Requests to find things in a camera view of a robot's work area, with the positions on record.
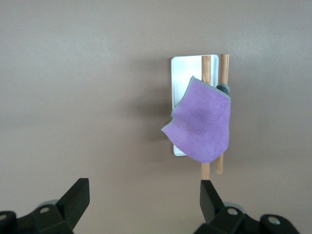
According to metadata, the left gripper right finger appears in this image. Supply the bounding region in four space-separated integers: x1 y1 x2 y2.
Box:
195 179 301 234

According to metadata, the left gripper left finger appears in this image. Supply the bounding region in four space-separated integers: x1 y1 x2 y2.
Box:
0 177 90 234

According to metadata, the purple microfibre towel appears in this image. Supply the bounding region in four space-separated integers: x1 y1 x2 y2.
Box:
160 75 232 164

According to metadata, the wooden rack rod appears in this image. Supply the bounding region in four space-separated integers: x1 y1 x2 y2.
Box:
201 55 212 181
215 54 230 175

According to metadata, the white towel rack base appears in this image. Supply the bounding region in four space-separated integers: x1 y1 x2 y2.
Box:
170 55 219 156

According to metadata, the brown table cover mat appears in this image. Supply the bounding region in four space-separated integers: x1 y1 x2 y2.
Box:
0 0 312 234

